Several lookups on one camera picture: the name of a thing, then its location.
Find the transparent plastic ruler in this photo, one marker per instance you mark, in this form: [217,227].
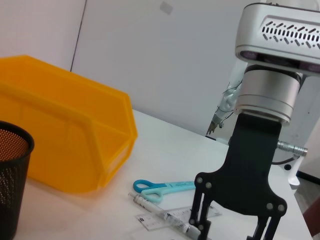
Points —
[160,220]

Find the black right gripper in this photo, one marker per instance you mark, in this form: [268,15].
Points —
[250,170]

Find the yellow plastic bin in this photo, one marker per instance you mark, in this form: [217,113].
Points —
[62,125]

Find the black mesh pen holder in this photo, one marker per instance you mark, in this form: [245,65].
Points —
[12,175]

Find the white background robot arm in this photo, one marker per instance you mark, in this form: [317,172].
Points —
[226,105]

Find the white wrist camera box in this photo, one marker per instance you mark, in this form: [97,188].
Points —
[275,32]

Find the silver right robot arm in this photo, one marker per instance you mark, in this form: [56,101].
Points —
[267,95]

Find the grey ballpoint pen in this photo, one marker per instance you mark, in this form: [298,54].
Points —
[150,206]

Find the white stand base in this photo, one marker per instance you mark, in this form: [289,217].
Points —
[296,175]

